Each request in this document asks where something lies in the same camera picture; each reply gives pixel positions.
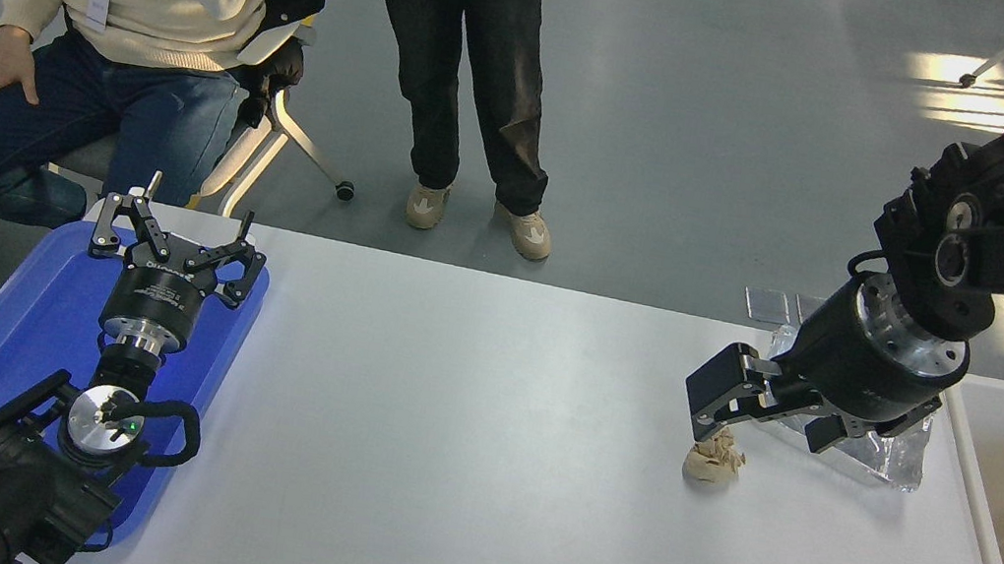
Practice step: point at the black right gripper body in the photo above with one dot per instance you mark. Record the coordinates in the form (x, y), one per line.
(847, 369)

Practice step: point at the silver foil tray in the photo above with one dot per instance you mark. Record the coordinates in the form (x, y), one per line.
(898, 461)

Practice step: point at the white office chair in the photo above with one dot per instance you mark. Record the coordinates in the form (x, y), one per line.
(241, 163)

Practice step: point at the person's right hand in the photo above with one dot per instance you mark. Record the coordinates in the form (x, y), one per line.
(7, 64)

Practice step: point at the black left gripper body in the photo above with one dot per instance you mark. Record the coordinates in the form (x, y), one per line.
(156, 298)

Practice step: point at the clear floor plate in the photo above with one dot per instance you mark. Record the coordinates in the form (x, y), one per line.
(767, 306)
(805, 305)

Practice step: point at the blue plastic tray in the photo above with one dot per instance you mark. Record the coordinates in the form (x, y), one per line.
(5, 347)

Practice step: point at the crumpled tan paper ball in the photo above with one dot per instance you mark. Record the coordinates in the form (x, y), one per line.
(714, 463)

